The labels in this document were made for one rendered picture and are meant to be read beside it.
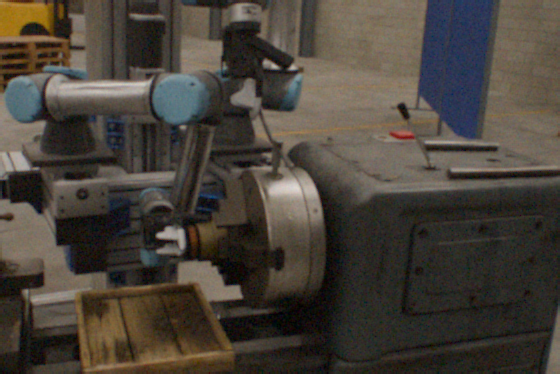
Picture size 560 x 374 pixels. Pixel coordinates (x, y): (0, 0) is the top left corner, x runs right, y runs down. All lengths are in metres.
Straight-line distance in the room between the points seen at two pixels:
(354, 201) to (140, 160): 0.91
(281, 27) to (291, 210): 0.75
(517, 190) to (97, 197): 1.04
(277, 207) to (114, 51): 0.90
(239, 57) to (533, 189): 0.71
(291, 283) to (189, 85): 0.50
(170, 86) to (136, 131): 0.51
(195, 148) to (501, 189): 0.76
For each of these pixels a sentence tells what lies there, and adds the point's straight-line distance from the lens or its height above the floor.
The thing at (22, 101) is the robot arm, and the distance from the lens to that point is 1.78.
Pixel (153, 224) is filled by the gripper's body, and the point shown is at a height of 1.11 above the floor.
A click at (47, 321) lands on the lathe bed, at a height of 0.86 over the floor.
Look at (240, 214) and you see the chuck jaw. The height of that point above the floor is 1.13.
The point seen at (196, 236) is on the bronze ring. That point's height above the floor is 1.10.
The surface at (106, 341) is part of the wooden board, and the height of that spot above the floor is 0.89.
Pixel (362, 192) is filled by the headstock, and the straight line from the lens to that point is 1.36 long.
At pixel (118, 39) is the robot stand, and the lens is 2.09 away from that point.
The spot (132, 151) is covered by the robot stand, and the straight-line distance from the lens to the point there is 2.07.
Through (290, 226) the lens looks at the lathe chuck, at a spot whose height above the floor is 1.16.
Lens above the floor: 1.62
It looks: 16 degrees down
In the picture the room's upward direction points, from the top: 3 degrees clockwise
